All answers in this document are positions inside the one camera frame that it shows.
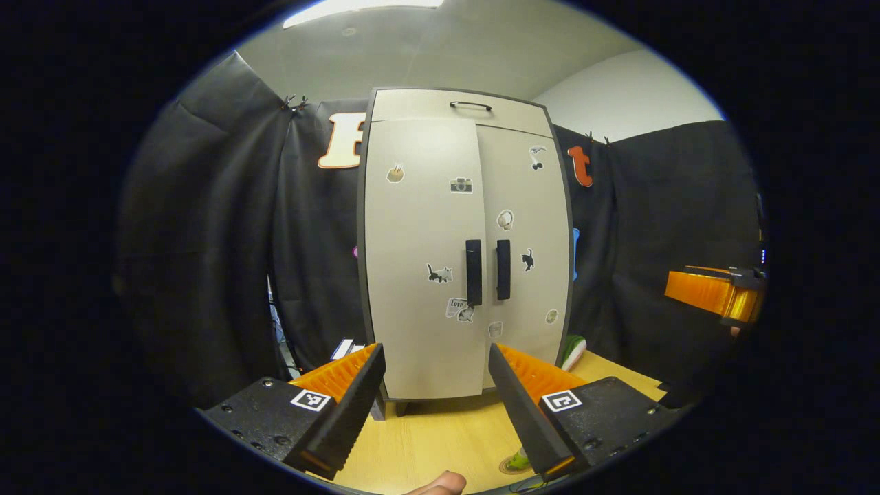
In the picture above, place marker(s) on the round brown coaster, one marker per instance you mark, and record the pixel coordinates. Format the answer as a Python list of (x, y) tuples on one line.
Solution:
[(507, 467)]

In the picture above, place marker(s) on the black stand base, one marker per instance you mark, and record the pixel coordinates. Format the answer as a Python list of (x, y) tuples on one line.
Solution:
[(674, 395)]

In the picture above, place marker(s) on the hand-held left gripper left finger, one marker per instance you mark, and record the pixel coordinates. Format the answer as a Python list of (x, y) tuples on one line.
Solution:
[(354, 412)]

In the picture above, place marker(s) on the white cabinet drawer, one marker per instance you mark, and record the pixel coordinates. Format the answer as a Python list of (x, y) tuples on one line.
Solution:
[(426, 113)]

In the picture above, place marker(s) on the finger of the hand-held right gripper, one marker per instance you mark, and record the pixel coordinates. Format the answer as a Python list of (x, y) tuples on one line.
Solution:
[(711, 269), (701, 292)]

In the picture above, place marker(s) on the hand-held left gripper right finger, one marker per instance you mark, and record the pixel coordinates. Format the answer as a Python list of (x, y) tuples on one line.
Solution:
[(526, 419)]

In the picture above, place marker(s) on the black backdrop cloth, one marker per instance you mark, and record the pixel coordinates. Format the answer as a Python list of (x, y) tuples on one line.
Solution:
[(206, 240)]

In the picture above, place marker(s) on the white cabinet door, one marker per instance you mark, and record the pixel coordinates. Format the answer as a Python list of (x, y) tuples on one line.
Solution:
[(419, 240), (536, 206)]

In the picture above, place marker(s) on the white cabinet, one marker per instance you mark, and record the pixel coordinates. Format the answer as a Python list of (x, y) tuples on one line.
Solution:
[(426, 103)]

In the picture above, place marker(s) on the white book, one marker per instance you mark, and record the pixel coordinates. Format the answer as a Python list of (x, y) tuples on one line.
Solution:
[(359, 349)]

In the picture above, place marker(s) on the white and green object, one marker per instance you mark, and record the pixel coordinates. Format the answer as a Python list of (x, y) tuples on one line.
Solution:
[(572, 352)]

